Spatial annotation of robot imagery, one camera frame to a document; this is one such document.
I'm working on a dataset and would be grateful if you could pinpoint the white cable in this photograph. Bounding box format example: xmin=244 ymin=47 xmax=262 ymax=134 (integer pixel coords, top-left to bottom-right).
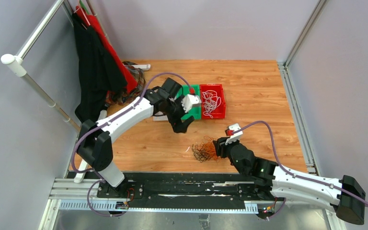
xmin=201 ymin=90 xmax=223 ymax=119

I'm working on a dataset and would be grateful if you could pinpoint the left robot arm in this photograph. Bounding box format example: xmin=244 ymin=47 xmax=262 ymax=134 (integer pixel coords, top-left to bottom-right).
xmin=73 ymin=78 xmax=201 ymax=198

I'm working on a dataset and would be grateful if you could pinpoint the green plastic bin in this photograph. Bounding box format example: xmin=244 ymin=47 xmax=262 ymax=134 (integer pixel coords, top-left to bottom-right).
xmin=175 ymin=84 xmax=201 ymax=121

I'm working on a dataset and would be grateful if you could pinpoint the silver clothes rack pole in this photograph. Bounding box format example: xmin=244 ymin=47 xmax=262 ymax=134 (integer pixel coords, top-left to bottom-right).
xmin=10 ymin=0 xmax=81 ymax=130

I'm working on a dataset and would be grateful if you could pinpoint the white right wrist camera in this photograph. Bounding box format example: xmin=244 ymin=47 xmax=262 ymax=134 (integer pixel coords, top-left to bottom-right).
xmin=225 ymin=123 xmax=243 ymax=145

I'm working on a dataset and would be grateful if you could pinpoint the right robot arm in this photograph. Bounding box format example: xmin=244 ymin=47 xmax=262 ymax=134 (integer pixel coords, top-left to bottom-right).
xmin=212 ymin=138 xmax=366 ymax=225

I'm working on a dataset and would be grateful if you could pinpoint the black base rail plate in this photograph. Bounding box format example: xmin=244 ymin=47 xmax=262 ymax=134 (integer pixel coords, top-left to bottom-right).
xmin=82 ymin=172 xmax=291 ymax=211

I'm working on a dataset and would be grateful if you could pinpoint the red garment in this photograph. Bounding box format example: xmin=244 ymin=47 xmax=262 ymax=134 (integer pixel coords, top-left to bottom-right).
xmin=75 ymin=3 xmax=138 ymax=93

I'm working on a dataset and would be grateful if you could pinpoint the black garment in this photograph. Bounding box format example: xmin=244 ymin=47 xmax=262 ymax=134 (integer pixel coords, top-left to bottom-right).
xmin=72 ymin=13 xmax=127 ymax=123

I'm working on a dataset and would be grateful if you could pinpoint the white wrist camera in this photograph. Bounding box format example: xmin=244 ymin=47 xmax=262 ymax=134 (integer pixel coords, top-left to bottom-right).
xmin=225 ymin=123 xmax=243 ymax=145
xmin=181 ymin=94 xmax=201 ymax=114

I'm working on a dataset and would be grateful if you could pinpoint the black cable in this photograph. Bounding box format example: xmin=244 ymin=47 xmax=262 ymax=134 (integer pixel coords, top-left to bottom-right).
xmin=191 ymin=143 xmax=215 ymax=164

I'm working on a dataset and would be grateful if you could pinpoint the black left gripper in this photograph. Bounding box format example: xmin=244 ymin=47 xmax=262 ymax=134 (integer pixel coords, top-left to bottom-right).
xmin=164 ymin=95 xmax=195 ymax=133

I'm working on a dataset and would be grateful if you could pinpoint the white plastic bin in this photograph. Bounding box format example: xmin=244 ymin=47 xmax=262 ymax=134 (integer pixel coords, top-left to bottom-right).
xmin=152 ymin=115 xmax=168 ymax=121

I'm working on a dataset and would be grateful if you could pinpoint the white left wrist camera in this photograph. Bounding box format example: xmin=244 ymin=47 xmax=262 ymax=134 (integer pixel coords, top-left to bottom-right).
xmin=181 ymin=94 xmax=201 ymax=114

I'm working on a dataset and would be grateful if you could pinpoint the red plastic bin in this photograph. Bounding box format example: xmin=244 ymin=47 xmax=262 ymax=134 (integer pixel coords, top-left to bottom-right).
xmin=199 ymin=84 xmax=226 ymax=119

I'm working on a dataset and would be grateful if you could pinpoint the aluminium frame rail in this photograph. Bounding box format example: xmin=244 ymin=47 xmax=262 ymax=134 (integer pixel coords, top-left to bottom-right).
xmin=277 ymin=0 xmax=339 ymax=204

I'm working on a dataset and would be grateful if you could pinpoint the plaid red blue cloth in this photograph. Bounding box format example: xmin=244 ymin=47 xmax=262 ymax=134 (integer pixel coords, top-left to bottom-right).
xmin=104 ymin=61 xmax=147 ymax=107

